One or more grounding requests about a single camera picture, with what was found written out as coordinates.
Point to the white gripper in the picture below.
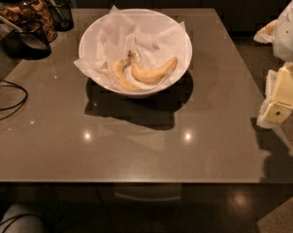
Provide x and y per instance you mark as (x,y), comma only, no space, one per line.
(289,33)

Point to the yellow banana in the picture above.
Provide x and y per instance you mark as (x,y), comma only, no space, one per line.
(154,75)
(118,68)

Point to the white bowl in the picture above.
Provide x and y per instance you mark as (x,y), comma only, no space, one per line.
(98,36)

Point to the white paper liner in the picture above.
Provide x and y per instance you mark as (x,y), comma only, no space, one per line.
(120,36)

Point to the black mesh pen holder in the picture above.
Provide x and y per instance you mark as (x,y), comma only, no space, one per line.
(60,12)

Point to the glass jar with snacks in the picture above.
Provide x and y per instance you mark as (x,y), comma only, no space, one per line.
(18,11)

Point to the grey chair bottom left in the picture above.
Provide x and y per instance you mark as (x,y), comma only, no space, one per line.
(22,218)

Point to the silver spoon handle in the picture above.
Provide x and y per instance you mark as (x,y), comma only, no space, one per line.
(7,22)

